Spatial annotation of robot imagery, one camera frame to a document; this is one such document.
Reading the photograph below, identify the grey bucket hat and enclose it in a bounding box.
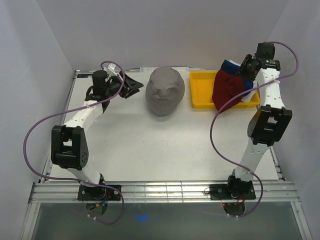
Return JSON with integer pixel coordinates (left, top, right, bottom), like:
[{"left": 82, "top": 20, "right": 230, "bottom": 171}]
[{"left": 145, "top": 66, "right": 186, "bottom": 114}]

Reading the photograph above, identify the blue label sticker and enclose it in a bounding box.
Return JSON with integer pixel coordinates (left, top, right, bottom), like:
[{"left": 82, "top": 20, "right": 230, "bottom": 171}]
[{"left": 76, "top": 73, "right": 93, "bottom": 78}]

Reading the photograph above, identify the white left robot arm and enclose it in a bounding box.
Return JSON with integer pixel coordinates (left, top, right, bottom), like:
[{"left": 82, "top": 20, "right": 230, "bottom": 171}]
[{"left": 51, "top": 70, "right": 144, "bottom": 200}]

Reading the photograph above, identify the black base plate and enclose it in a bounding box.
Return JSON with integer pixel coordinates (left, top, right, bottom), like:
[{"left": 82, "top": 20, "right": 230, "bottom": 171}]
[
  {"left": 77, "top": 185, "right": 121, "bottom": 201},
  {"left": 203, "top": 183, "right": 256, "bottom": 200}
]

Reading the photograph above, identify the yellow plastic tray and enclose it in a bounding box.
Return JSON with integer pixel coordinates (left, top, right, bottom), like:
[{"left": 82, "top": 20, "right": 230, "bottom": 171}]
[{"left": 189, "top": 71, "right": 261, "bottom": 110}]

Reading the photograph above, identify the teal bucket hat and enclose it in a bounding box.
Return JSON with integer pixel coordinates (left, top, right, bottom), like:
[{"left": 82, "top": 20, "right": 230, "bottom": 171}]
[{"left": 154, "top": 111, "right": 170, "bottom": 117}]

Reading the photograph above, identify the aluminium frame rail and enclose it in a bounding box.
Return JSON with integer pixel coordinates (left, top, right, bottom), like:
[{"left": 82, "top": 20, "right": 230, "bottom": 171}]
[{"left": 29, "top": 180, "right": 300, "bottom": 204}]

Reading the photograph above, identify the maroon bucket hat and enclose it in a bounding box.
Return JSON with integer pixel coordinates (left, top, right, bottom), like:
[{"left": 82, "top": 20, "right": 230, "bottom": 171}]
[{"left": 212, "top": 69, "right": 245, "bottom": 111}]

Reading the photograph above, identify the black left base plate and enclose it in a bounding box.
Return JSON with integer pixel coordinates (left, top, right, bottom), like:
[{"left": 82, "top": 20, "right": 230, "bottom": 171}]
[{"left": 77, "top": 185, "right": 121, "bottom": 201}]

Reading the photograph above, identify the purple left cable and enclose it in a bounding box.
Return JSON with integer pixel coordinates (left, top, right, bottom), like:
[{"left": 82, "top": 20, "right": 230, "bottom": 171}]
[{"left": 23, "top": 61, "right": 126, "bottom": 225}]

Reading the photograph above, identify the purple cable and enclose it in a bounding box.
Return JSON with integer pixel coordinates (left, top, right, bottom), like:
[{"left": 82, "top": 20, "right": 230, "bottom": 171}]
[
  {"left": 23, "top": 61, "right": 126, "bottom": 225},
  {"left": 209, "top": 41, "right": 300, "bottom": 219}
]

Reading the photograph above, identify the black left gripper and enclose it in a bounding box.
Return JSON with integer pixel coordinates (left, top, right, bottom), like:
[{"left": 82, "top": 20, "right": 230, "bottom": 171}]
[{"left": 105, "top": 70, "right": 144, "bottom": 100}]

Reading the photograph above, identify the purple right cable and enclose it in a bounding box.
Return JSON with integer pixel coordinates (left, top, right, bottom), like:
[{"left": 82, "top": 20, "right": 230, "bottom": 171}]
[{"left": 209, "top": 41, "right": 300, "bottom": 219}]

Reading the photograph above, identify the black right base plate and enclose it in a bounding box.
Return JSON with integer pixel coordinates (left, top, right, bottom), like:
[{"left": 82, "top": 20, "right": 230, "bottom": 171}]
[{"left": 203, "top": 183, "right": 256, "bottom": 200}]

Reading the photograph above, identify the white bucket hat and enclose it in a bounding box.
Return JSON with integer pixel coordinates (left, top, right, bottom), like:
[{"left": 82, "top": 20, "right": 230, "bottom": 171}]
[{"left": 229, "top": 59, "right": 258, "bottom": 103}]

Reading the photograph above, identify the blue bucket hat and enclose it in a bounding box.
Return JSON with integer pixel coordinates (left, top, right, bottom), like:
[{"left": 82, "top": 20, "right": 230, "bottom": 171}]
[{"left": 220, "top": 59, "right": 253, "bottom": 97}]

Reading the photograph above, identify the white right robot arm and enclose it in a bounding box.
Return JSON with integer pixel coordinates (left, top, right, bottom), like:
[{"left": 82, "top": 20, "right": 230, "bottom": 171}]
[{"left": 225, "top": 42, "right": 293, "bottom": 199}]

